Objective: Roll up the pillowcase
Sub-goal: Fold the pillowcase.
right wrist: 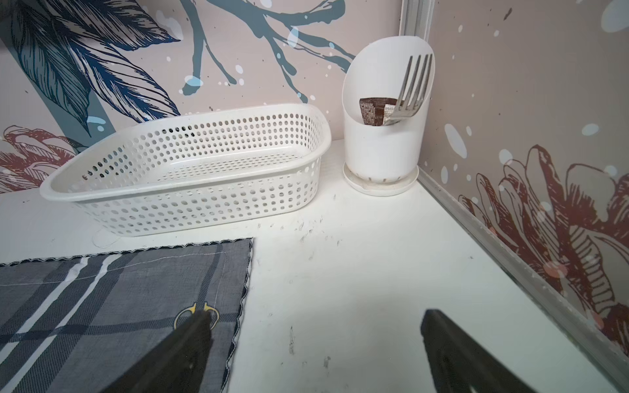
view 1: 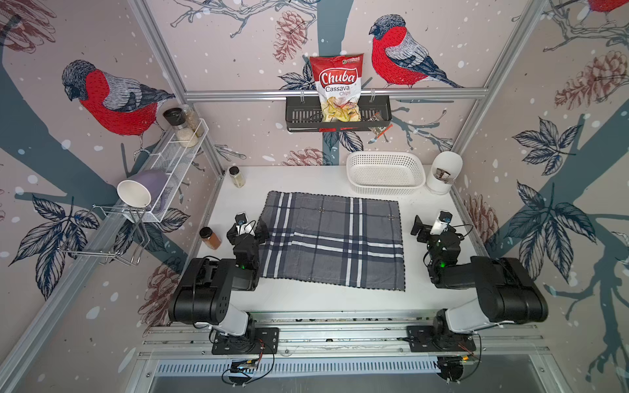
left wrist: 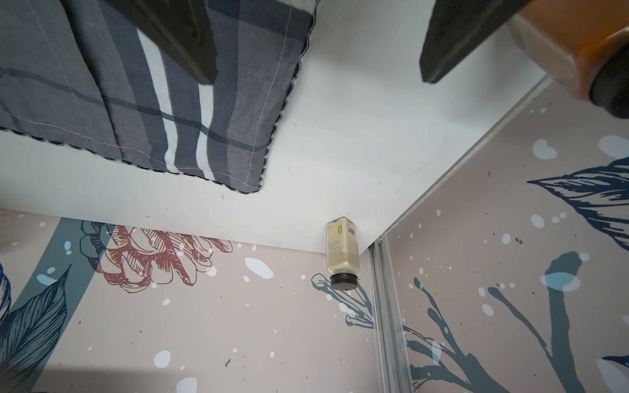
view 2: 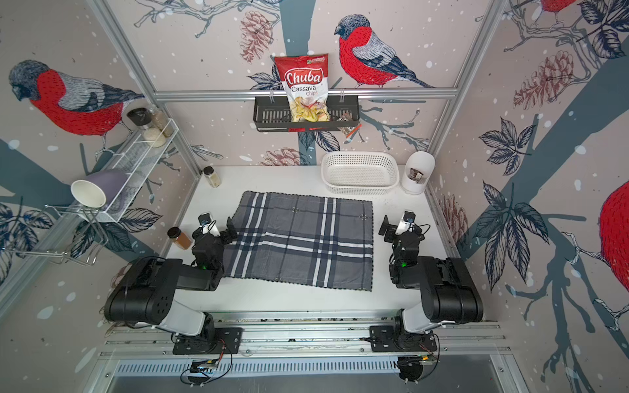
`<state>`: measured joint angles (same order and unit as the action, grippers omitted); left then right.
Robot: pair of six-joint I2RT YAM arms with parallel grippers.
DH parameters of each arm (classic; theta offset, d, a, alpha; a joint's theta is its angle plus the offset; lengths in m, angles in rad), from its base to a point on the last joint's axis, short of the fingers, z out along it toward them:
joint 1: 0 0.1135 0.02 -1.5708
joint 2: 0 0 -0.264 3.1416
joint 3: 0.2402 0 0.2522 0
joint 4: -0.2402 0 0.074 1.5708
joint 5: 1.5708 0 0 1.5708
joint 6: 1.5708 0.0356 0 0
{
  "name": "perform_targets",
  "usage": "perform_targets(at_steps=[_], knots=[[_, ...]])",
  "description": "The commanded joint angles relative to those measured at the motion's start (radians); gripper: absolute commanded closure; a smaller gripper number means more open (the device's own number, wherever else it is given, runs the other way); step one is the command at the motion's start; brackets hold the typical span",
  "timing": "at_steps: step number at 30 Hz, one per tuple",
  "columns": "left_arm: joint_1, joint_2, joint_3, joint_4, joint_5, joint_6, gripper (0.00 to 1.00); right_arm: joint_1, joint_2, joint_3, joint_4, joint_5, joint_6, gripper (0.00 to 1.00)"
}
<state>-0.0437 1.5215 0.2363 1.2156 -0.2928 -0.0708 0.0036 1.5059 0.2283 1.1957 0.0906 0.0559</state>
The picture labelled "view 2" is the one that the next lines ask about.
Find small jar orange spice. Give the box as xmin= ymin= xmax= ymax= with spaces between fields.
xmin=167 ymin=227 xmax=193 ymax=250

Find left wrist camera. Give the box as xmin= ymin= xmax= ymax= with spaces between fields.
xmin=198 ymin=212 xmax=219 ymax=237

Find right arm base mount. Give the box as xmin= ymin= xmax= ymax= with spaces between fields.
xmin=366 ymin=325 xmax=438 ymax=353

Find white plastic basket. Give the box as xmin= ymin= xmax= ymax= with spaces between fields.
xmin=320 ymin=152 xmax=400 ymax=196

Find white wire wall shelf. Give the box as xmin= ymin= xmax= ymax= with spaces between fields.
xmin=76 ymin=119 xmax=180 ymax=223

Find aluminium frame crossbar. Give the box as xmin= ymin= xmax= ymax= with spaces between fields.
xmin=153 ymin=87 xmax=460 ymax=103

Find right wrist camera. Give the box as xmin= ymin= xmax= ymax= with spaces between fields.
xmin=396 ymin=211 xmax=416 ymax=235

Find glass spice jar on shelf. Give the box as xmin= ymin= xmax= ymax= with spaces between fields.
xmin=150 ymin=108 xmax=173 ymax=138

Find grey plaid pillowcase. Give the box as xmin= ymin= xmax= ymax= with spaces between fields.
xmin=223 ymin=191 xmax=374 ymax=291

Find wire cup holder rack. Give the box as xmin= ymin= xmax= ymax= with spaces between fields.
xmin=1 ymin=205 xmax=111 ymax=266

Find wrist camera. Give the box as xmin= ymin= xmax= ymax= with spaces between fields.
xmin=198 ymin=212 xmax=219 ymax=237
xmin=396 ymin=211 xmax=416 ymax=235

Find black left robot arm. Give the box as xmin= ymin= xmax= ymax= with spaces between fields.
xmin=104 ymin=214 xmax=238 ymax=340

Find red Chuba chips bag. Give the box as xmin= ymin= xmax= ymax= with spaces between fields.
xmin=275 ymin=54 xmax=330 ymax=122

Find small jar pale contents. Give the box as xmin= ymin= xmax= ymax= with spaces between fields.
xmin=202 ymin=166 xmax=221 ymax=188

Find black wire wall basket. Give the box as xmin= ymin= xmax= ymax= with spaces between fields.
xmin=253 ymin=95 xmax=360 ymax=132

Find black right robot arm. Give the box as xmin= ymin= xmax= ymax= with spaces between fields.
xmin=378 ymin=211 xmax=484 ymax=334

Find white round container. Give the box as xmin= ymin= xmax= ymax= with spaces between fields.
xmin=401 ymin=152 xmax=436 ymax=195

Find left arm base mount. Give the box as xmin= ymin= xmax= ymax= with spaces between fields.
xmin=172 ymin=327 xmax=243 ymax=355

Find purple white cup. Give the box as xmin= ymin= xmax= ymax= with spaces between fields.
xmin=70 ymin=170 xmax=129 ymax=209

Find black lid jar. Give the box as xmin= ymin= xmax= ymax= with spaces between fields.
xmin=127 ymin=107 xmax=153 ymax=129

